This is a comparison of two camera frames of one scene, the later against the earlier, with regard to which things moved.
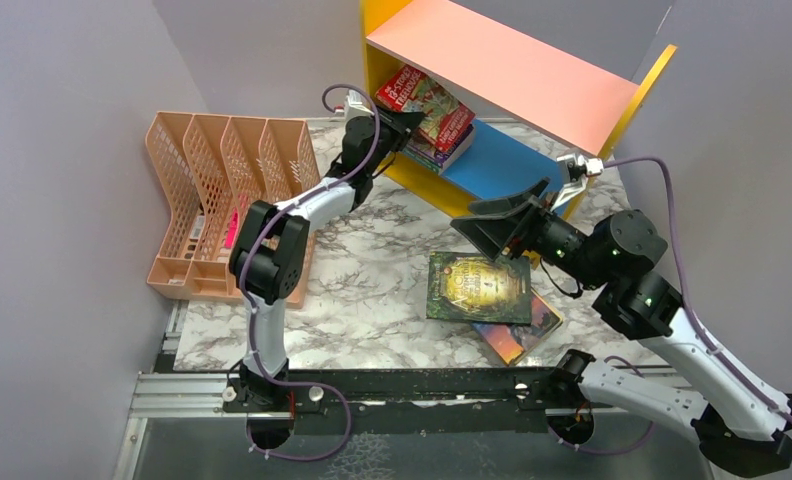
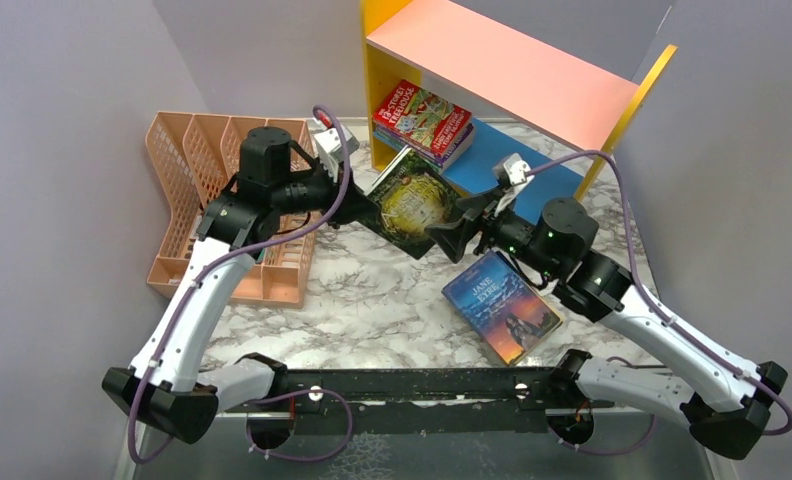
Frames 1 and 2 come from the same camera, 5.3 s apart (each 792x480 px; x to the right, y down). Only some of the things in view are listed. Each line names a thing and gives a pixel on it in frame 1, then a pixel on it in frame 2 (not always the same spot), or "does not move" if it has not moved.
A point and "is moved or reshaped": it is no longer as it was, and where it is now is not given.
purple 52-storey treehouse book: [434, 154] does not move
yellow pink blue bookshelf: [480, 107] does not move
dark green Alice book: [476, 288] → [413, 198]
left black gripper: [400, 124] → [355, 204]
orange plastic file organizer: [211, 168] does not move
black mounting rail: [421, 401] does not move
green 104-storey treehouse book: [422, 159] does not move
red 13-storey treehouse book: [412, 91] is moved or reshaped
